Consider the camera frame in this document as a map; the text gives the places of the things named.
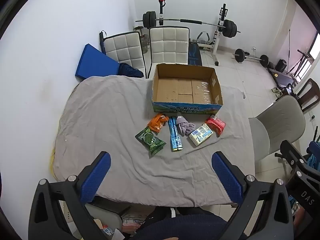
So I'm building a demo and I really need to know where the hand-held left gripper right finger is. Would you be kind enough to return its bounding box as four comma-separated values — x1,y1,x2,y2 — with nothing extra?
211,151,294,240

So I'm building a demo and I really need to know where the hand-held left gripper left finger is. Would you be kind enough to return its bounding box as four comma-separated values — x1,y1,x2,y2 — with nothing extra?
28,151,112,240

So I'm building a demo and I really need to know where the white blue tissue pack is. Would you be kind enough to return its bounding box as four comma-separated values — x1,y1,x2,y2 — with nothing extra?
189,123,214,147

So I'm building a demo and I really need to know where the red packet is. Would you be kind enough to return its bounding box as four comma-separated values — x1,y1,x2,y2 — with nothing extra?
204,115,226,137

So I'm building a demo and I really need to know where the green snack packet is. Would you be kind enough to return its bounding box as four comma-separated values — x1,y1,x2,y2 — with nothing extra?
135,127,167,158

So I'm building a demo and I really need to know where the purple grey cloth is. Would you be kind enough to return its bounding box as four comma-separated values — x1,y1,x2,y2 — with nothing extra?
176,115,197,137

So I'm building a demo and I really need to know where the long blue packet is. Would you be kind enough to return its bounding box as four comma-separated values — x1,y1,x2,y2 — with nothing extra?
168,116,183,152

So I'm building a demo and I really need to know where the orange snack packet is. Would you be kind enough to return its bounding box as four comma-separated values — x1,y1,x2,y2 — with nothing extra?
147,113,169,133

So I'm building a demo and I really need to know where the cardboard box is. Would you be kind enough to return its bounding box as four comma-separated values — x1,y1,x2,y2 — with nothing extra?
151,63,224,113

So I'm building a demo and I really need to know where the blue plastic bag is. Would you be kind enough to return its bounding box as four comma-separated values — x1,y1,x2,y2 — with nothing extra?
307,154,320,172

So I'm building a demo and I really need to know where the grey plastic chair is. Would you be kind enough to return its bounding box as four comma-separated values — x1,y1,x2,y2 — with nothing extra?
248,95,306,167

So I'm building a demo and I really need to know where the yellow cloth edge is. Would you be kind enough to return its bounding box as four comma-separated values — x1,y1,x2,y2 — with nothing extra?
49,147,57,178

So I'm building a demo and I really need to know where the brown wooden chair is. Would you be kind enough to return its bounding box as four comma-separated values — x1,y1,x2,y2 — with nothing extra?
290,78,320,113

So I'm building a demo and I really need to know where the grey table cloth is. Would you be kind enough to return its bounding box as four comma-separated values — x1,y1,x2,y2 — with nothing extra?
51,76,255,208

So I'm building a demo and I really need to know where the brown treadmill deck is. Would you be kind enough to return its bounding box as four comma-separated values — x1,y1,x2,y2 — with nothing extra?
267,67,298,88

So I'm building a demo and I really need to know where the black speaker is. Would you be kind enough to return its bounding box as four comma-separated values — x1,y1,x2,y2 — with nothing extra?
275,59,287,73

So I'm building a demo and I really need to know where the window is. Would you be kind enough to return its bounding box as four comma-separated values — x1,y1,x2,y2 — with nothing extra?
309,32,320,61

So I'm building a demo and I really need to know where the small barbell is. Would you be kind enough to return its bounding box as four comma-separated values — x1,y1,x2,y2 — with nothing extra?
232,48,270,68

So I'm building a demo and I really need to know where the dark blue jacket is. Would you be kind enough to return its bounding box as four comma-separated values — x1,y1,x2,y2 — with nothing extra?
117,62,145,78

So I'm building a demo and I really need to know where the blue foam mat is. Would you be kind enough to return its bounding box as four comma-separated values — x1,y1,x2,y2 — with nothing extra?
75,43,120,82

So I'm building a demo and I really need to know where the white padded chair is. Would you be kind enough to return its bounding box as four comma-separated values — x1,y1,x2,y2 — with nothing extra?
146,26,190,79
103,31,147,79

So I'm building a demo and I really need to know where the white barbell rack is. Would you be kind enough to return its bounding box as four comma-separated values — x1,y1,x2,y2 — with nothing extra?
156,0,229,67

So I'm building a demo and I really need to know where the black rolled bag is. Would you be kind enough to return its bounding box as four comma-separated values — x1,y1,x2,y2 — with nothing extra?
99,31,107,54

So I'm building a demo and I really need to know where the clear water jug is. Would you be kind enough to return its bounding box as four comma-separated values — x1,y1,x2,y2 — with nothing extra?
140,34,149,54

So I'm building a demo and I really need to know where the large barbell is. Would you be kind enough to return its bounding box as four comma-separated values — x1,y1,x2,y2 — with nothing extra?
135,11,241,38

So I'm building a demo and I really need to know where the grey exercise handle machine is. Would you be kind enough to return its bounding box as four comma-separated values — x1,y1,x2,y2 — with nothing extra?
197,31,213,45

